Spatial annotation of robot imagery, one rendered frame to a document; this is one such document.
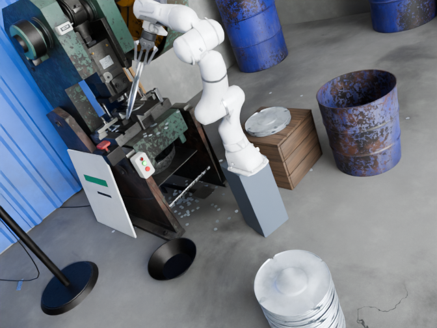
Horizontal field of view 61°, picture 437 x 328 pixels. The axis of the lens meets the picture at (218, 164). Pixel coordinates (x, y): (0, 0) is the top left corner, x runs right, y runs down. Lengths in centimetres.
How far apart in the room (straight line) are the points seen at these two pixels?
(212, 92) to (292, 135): 77
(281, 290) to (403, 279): 58
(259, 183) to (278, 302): 68
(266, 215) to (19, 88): 217
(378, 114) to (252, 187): 75
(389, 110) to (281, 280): 109
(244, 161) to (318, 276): 64
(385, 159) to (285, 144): 55
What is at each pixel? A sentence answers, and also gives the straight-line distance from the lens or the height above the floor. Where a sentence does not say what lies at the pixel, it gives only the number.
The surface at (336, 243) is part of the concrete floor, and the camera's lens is 196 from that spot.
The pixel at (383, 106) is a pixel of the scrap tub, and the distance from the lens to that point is 207.
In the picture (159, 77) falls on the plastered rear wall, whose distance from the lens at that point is 394.
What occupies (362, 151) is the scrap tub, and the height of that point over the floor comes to 19.
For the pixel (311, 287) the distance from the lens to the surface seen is 145.
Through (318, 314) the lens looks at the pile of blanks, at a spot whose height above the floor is 27.
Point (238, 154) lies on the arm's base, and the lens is 178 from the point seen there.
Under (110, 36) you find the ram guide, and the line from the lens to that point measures 220.
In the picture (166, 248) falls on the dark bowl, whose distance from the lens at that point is 227.
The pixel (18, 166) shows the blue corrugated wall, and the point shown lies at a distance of 331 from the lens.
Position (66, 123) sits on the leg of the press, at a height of 81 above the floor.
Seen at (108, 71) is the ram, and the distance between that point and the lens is 221.
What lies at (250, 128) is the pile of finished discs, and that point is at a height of 37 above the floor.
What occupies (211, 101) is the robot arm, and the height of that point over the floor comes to 85.
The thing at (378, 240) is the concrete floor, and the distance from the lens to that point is 195.
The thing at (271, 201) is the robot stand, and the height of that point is 19.
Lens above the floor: 146
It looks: 31 degrees down
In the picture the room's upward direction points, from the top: 24 degrees counter-clockwise
